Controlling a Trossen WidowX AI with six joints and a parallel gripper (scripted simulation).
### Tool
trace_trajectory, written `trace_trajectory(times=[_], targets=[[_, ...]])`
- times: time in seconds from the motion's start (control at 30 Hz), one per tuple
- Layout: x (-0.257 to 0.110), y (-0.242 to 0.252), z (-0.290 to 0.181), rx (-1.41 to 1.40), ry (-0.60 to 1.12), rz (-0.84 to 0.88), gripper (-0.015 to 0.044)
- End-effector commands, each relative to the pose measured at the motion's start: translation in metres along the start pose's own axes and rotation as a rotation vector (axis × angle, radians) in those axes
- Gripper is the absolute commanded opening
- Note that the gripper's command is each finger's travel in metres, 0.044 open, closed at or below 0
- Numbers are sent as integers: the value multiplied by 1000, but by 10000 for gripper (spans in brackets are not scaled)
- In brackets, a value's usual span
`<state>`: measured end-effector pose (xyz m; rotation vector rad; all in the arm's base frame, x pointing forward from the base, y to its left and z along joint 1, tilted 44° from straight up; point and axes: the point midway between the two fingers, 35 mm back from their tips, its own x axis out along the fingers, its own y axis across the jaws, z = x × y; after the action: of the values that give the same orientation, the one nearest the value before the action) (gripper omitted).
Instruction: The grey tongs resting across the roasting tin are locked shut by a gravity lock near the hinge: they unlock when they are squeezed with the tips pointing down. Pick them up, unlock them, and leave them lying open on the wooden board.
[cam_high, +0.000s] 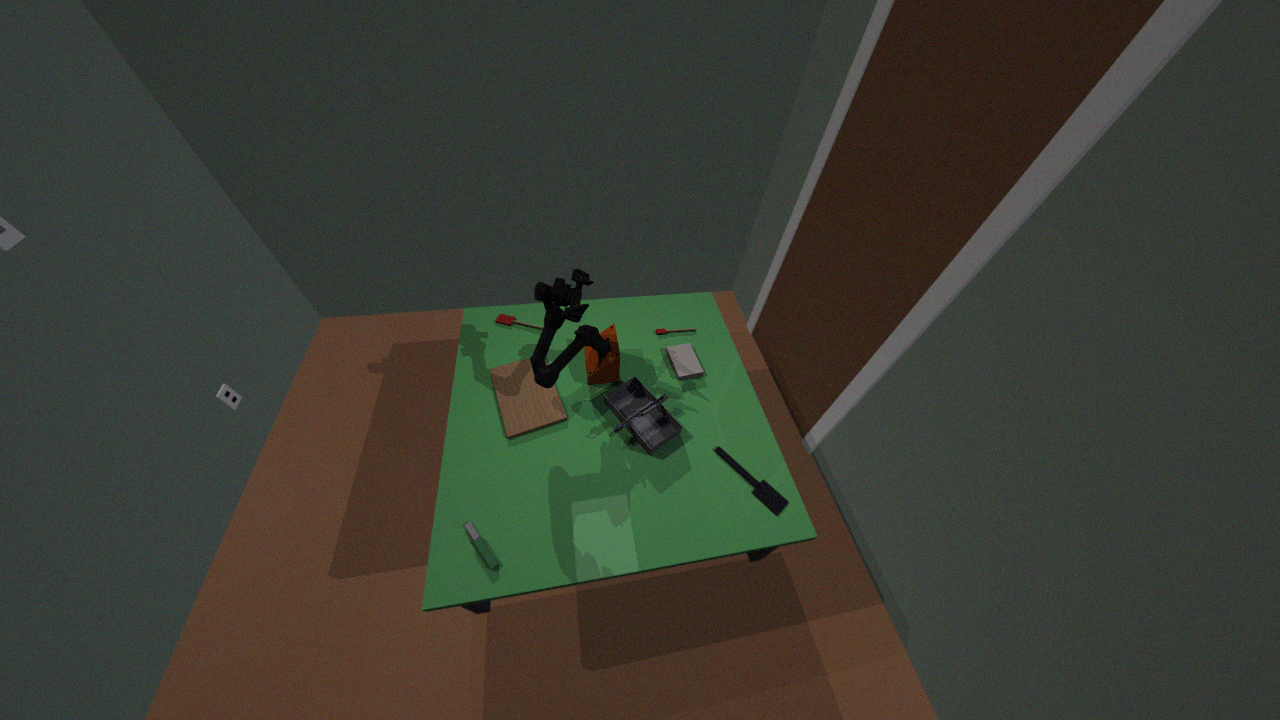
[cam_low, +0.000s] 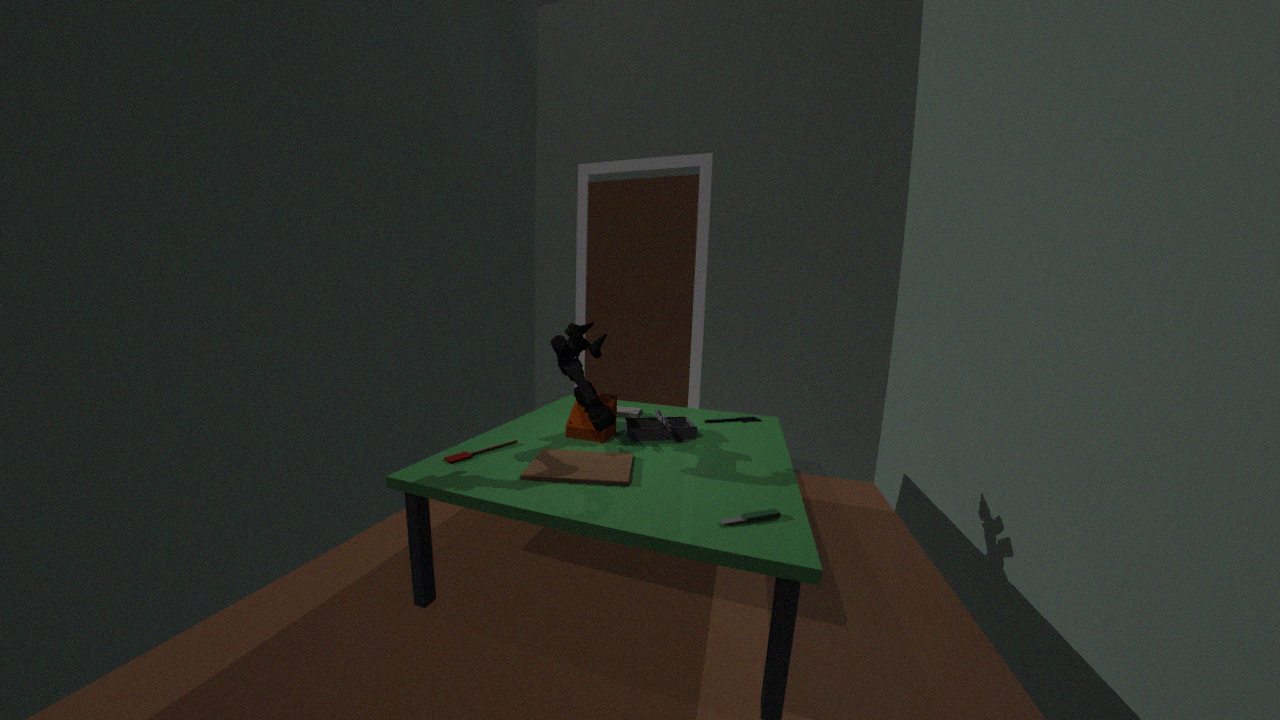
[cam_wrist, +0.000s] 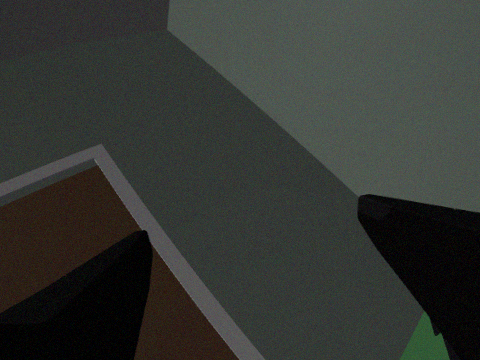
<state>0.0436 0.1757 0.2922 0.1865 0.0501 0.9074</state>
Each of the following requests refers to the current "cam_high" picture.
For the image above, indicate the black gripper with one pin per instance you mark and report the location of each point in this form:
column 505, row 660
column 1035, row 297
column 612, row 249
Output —
column 575, row 311

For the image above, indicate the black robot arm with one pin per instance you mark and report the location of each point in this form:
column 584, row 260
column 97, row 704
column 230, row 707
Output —
column 547, row 375

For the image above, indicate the black spatula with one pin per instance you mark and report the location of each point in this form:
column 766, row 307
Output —
column 764, row 492

